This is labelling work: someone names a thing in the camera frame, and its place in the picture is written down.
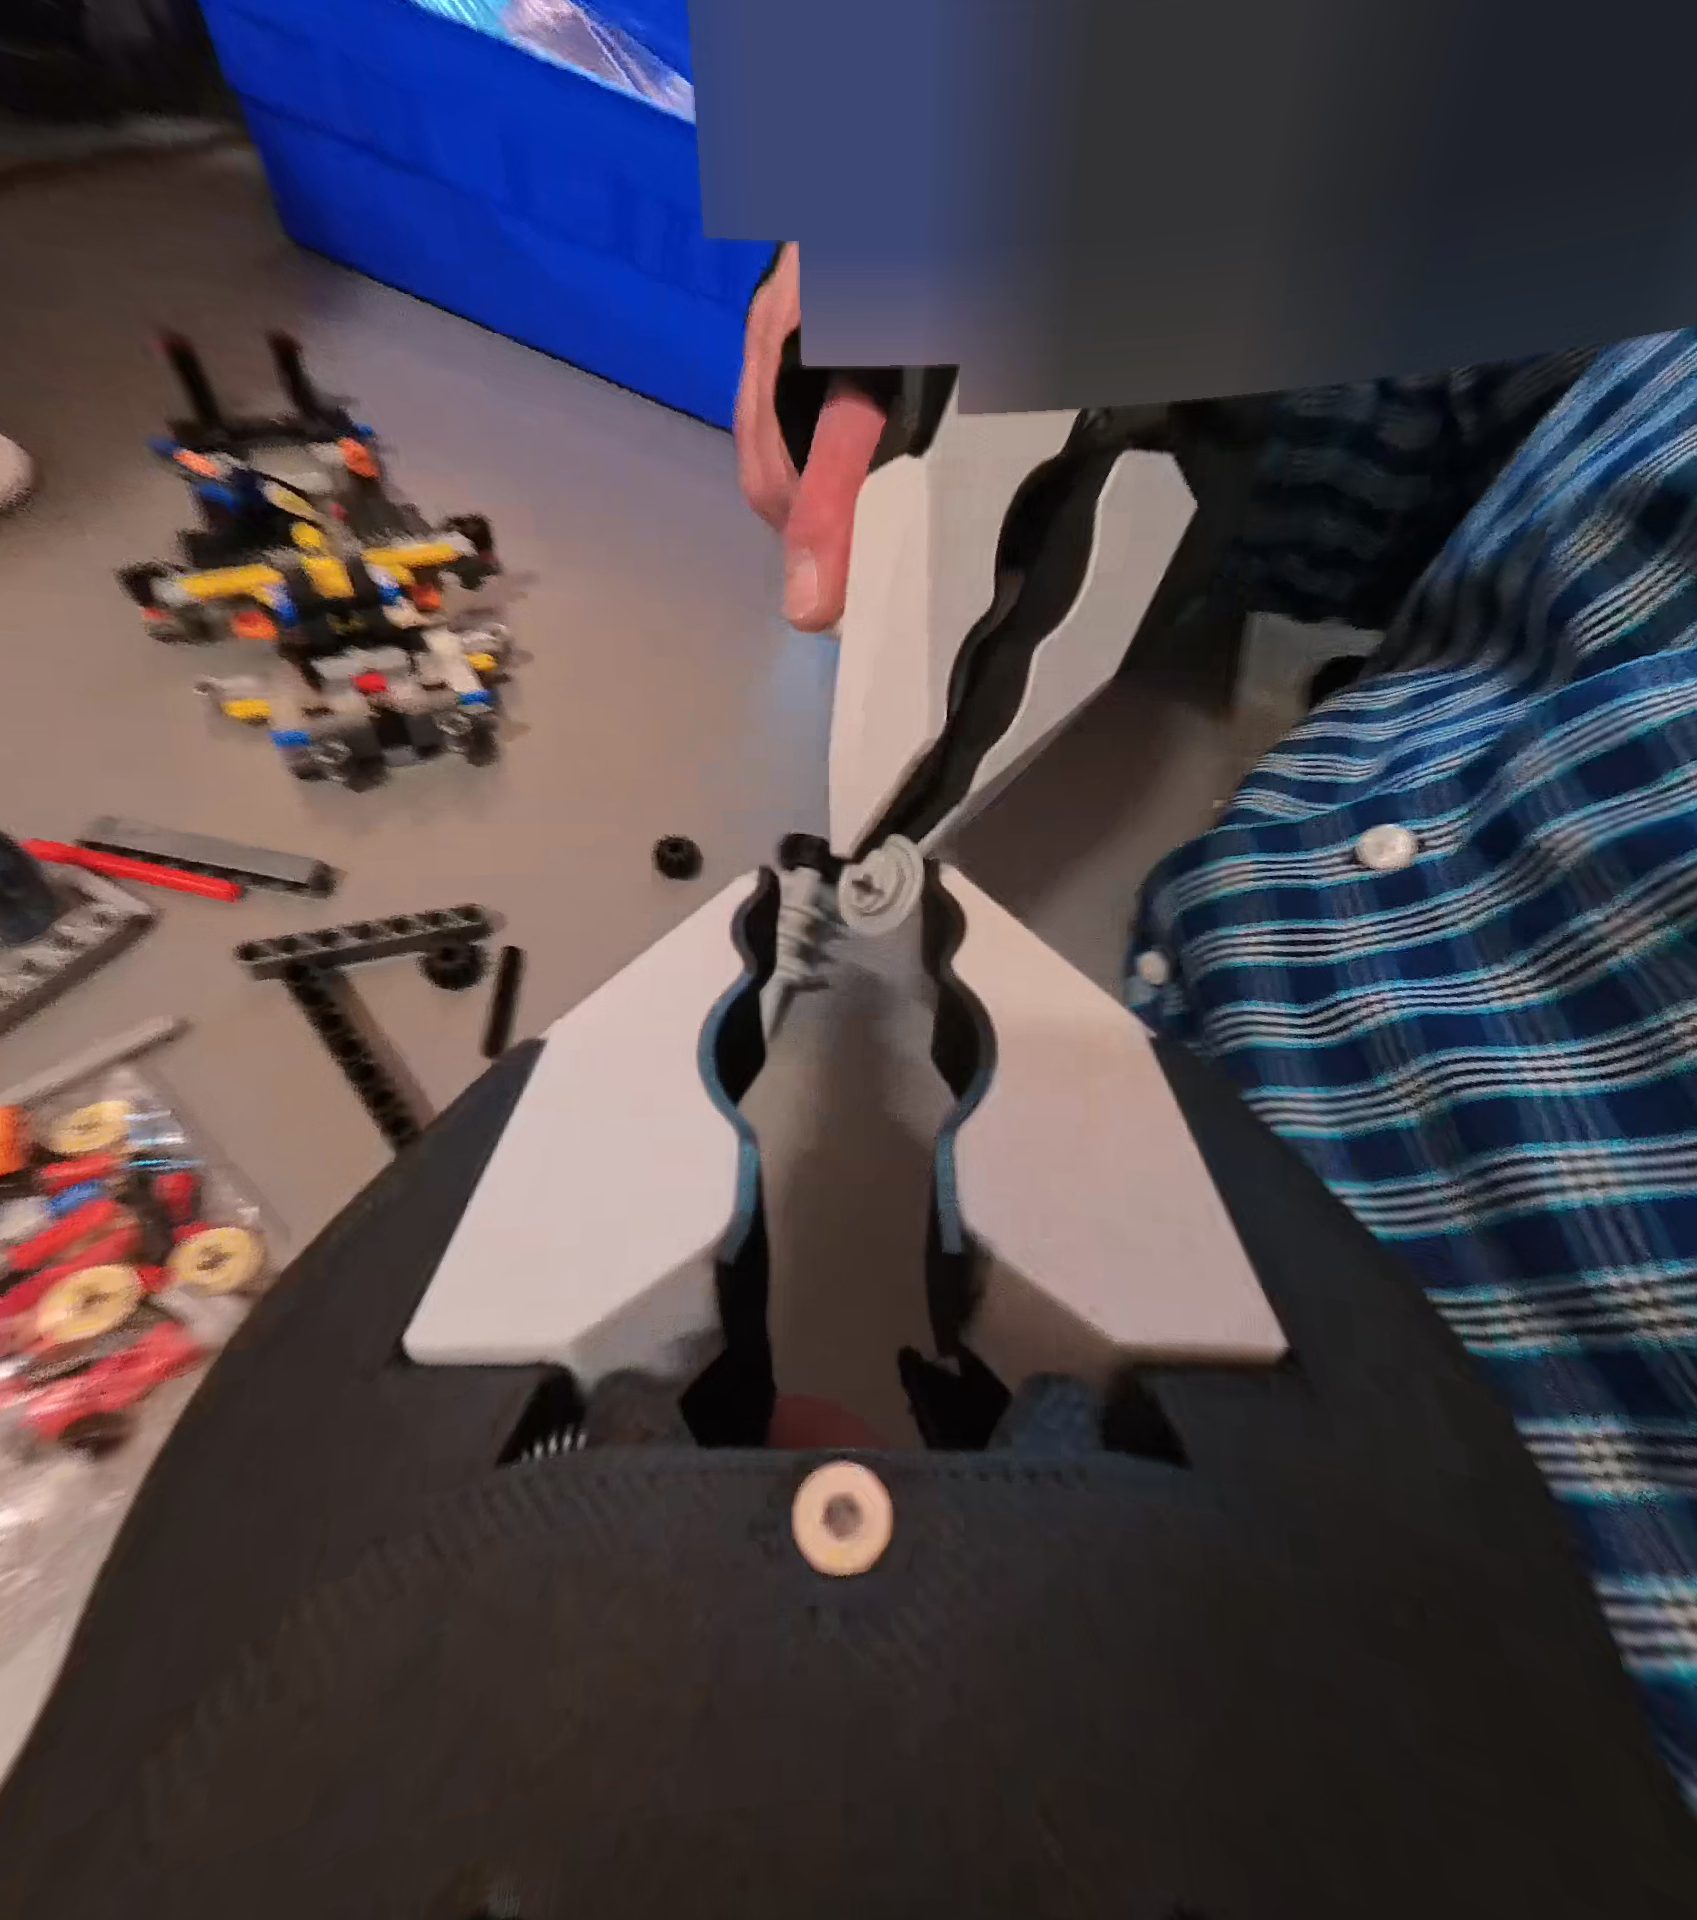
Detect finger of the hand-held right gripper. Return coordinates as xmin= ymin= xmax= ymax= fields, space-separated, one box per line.
xmin=827 ymin=409 xmax=1078 ymax=853
xmin=921 ymin=446 xmax=1204 ymax=843

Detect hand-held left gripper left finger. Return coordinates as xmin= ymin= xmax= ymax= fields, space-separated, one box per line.
xmin=403 ymin=866 xmax=783 ymax=1371

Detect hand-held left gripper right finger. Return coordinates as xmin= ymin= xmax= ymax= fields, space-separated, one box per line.
xmin=923 ymin=863 xmax=1293 ymax=1369

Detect grey toy axle with gear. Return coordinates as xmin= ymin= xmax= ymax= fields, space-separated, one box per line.
xmin=763 ymin=834 xmax=850 ymax=1041

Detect black holed toy beam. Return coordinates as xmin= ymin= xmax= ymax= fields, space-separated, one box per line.
xmin=280 ymin=967 xmax=437 ymax=1154

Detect dark grey holed toy beam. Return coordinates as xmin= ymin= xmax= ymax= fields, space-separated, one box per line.
xmin=235 ymin=905 xmax=497 ymax=978

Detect person's plaid shirt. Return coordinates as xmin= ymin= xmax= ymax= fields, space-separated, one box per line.
xmin=1124 ymin=306 xmax=1697 ymax=1920

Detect dark grey flat toy beam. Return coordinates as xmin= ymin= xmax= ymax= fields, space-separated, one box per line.
xmin=80 ymin=817 xmax=339 ymax=901

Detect clear bag red tan parts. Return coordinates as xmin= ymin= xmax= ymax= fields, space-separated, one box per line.
xmin=0 ymin=1068 xmax=281 ymax=1729

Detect red toy axle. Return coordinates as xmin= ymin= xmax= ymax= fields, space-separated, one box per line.
xmin=22 ymin=840 xmax=245 ymax=907

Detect blue plastic bin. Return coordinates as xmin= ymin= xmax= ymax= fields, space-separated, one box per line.
xmin=194 ymin=0 xmax=790 ymax=435

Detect long grey toy axle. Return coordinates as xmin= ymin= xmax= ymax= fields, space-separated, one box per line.
xmin=0 ymin=1020 xmax=190 ymax=1159

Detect toy car chassis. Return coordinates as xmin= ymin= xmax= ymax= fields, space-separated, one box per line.
xmin=116 ymin=330 xmax=512 ymax=793

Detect light grey holed toy beam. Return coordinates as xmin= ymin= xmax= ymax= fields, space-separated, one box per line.
xmin=0 ymin=884 xmax=159 ymax=1045

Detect crumpled clear plastic bag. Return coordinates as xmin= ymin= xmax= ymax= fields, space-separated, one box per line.
xmin=405 ymin=0 xmax=701 ymax=127

